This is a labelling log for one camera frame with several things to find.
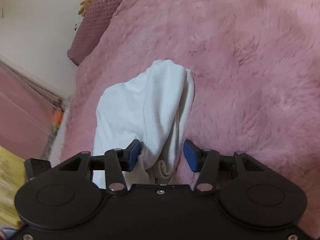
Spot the white turtleneck shirt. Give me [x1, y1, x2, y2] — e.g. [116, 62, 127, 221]
[93, 60, 195, 187]

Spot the yellow patterned fabric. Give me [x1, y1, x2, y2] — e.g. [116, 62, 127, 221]
[1, 147, 27, 229]

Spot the pink fluffy blanket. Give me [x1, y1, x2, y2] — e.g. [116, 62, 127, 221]
[61, 0, 319, 239]

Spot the brown teddy bear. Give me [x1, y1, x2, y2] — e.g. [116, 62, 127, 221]
[78, 0, 93, 17]

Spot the purple quilted headboard cushion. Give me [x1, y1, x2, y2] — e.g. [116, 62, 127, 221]
[67, 0, 123, 66]

